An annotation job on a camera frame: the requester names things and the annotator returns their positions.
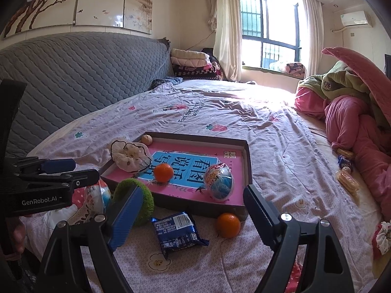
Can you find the blue snack packet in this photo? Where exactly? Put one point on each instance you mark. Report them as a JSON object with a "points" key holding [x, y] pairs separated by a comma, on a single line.
{"points": [[177, 232]]}

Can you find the grey quilted headboard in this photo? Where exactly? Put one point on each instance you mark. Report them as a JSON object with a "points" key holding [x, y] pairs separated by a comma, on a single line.
{"points": [[70, 75]]}

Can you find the red white snack bag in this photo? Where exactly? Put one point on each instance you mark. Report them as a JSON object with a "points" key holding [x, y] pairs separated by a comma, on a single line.
{"points": [[89, 202]]}

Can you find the small blue wrapped candy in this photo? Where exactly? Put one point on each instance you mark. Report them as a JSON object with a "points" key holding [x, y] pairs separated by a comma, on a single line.
{"points": [[344, 162]]}

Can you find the person's left hand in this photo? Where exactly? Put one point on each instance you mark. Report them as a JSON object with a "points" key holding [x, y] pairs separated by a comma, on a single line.
{"points": [[16, 234]]}

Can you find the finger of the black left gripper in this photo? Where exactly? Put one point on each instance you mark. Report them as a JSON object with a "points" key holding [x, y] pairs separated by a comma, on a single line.
{"points": [[72, 180], [34, 165]]}

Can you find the cream curtain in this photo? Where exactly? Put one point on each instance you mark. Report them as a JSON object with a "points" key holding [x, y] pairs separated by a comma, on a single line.
{"points": [[225, 21], [314, 41]]}

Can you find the green fuzzy scrunchie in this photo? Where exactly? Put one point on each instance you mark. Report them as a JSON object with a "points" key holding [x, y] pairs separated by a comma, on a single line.
{"points": [[147, 208]]}

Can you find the orange tangerine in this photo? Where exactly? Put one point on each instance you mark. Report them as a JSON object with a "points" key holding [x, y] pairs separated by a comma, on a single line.
{"points": [[227, 225], [163, 173]]}

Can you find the cream scrunchie with black trim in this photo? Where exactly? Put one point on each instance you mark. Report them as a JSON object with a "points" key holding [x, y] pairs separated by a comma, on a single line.
{"points": [[131, 157]]}

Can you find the white air conditioner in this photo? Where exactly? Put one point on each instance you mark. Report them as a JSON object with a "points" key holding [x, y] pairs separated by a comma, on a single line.
{"points": [[357, 18]]}

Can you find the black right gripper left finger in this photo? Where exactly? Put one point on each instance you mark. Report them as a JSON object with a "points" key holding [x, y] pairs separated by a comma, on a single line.
{"points": [[63, 264]]}

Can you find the dark cloth near headboard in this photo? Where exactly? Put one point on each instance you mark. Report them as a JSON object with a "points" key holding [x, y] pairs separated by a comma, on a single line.
{"points": [[173, 80]]}

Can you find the black television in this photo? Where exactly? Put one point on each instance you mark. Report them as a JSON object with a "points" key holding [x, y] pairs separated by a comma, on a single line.
{"points": [[387, 67]]}

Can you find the left cream curtain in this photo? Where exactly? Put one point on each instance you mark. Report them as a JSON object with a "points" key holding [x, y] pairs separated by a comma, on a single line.
{"points": [[225, 21]]}

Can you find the red white scrunchie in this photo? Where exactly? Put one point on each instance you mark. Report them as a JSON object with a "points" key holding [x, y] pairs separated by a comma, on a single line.
{"points": [[381, 239]]}

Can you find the blue white egg toy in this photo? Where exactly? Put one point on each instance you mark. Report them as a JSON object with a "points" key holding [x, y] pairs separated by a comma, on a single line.
{"points": [[218, 180]]}

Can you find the right cream curtain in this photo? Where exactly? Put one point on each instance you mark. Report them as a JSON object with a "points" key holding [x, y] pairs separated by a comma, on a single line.
{"points": [[314, 41]]}

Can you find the dark shallow box tray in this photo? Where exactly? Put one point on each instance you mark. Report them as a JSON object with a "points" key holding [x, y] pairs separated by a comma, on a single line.
{"points": [[183, 170]]}

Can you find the floral wall painting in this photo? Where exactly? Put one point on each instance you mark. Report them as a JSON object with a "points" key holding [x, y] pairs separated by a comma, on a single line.
{"points": [[134, 15]]}

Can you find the brown walnut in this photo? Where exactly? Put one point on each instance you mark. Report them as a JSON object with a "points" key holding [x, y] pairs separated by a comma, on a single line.
{"points": [[146, 139]]}

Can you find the green blanket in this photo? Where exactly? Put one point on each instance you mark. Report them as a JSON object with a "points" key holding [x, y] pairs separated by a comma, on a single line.
{"points": [[364, 81]]}

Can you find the pink quilt pile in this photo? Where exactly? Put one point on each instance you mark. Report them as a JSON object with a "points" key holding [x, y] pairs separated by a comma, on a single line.
{"points": [[350, 125]]}

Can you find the folded blankets stack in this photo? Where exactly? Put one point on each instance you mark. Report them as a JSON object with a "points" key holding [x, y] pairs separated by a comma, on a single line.
{"points": [[189, 64]]}

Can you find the floral item on windowsill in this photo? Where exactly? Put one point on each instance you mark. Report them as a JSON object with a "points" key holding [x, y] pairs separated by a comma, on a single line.
{"points": [[295, 69]]}

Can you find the window with dark frame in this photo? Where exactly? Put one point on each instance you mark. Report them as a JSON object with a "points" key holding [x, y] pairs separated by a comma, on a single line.
{"points": [[270, 32]]}

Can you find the yellow wrapped snack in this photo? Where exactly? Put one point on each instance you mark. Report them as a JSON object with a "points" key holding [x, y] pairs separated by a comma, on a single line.
{"points": [[345, 153], [348, 182]]}

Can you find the pink floral bed sheet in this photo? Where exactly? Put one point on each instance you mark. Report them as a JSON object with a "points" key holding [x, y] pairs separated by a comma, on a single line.
{"points": [[236, 120]]}

